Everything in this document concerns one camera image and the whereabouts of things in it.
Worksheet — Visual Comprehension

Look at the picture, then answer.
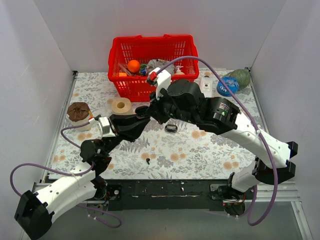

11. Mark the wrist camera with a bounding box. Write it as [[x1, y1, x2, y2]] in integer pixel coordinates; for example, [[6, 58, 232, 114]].
[[147, 67, 172, 100], [88, 115, 116, 138]]

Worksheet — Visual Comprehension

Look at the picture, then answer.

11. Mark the blue-lidded white jar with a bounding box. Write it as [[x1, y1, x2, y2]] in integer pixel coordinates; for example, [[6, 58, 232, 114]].
[[216, 76, 239, 98]]

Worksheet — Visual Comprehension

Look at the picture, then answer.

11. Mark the white rectangular bottle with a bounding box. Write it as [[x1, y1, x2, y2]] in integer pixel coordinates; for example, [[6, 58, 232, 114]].
[[199, 75, 214, 98]]

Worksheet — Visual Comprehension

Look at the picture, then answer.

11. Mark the beige paper roll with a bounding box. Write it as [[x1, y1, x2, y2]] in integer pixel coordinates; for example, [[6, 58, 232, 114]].
[[111, 97, 134, 115]]

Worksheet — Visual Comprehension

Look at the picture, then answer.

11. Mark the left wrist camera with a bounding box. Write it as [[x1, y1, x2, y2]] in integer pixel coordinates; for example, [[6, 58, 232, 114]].
[[88, 115, 116, 138]]

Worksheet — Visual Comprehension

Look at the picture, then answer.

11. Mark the black oval charging case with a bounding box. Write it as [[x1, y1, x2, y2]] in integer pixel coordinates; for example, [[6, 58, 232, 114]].
[[164, 124, 178, 133]]

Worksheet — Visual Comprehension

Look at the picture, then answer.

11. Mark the floral patterned table mat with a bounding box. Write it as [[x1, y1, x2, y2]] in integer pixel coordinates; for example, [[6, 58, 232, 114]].
[[50, 72, 268, 180]]

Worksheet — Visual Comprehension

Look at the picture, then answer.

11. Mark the green textured ball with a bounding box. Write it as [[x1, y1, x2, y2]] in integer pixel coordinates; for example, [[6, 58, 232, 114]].
[[227, 69, 251, 91]]

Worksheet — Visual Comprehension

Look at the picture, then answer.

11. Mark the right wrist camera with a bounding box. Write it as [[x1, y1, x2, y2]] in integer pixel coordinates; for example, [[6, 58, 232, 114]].
[[147, 67, 172, 100]]

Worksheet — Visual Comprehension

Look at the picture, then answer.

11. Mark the black gold-trimmed charging case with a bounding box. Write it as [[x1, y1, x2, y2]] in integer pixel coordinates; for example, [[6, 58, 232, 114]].
[[135, 106, 149, 118]]

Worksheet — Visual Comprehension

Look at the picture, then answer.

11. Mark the red plastic shopping basket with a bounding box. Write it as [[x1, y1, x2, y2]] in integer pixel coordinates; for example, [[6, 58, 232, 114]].
[[108, 34, 198, 102]]

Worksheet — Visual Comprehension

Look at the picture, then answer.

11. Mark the brown-topped paper cup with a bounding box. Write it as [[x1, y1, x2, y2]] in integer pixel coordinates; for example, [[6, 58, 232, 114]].
[[66, 102, 93, 126]]

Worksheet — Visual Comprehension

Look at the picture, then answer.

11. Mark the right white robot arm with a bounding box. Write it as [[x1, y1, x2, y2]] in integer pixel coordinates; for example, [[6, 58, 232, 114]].
[[146, 79, 298, 199]]

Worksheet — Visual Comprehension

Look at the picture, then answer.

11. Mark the crumpled silver foil bag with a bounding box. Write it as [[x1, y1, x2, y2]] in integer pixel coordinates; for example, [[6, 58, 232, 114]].
[[146, 58, 176, 76]]

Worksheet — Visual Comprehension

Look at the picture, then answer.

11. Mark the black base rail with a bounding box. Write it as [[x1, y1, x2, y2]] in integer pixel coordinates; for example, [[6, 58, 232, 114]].
[[106, 179, 228, 211]]

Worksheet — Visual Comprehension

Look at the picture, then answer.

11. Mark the orange fruit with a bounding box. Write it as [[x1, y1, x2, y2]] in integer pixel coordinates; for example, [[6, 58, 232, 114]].
[[127, 59, 141, 73]]

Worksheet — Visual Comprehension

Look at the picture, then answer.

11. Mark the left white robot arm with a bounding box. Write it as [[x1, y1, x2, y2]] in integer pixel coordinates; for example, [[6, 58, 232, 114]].
[[14, 114, 150, 240]]

